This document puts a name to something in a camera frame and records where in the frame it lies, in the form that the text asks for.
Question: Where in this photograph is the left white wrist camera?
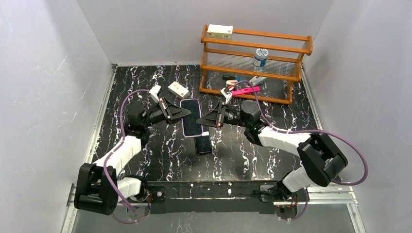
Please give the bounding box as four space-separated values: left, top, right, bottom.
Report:
149 85 161 103

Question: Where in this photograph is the pink-edged dark smartphone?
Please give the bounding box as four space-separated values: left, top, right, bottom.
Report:
181 100 202 136

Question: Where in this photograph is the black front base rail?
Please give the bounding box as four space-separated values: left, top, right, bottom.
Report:
145 181 292 214

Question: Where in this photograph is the pink highlighter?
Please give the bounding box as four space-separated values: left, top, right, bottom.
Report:
231 86 260 96

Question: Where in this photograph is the white red small box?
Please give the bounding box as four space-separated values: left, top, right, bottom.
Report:
168 82 189 100

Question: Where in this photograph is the white teal stapler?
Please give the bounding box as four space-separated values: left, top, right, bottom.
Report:
249 76 267 87

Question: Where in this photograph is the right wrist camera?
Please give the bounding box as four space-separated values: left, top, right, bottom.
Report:
220 87 233 105

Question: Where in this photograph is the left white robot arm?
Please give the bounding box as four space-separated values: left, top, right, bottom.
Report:
74 98 191 216

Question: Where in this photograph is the white smartphone dark screen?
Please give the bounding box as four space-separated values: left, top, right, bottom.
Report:
195 135 211 154

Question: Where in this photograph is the black phone case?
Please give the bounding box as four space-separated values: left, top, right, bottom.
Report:
194 134 212 156

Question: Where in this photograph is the beige small stapler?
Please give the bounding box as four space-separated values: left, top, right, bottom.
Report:
225 80 238 88

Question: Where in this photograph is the blue white round jar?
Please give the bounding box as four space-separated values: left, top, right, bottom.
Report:
253 48 269 67

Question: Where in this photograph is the lavender smartphone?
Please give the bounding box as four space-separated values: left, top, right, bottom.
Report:
179 99 204 138

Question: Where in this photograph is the black teal marker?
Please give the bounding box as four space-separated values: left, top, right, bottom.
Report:
222 74 241 83

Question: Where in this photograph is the white box on shelf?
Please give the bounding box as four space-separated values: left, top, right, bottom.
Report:
206 24 233 40

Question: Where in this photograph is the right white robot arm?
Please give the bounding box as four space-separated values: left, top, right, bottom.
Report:
196 100 348 196

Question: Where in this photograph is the orange wooden shelf rack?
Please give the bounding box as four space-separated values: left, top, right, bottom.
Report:
199 25 313 104

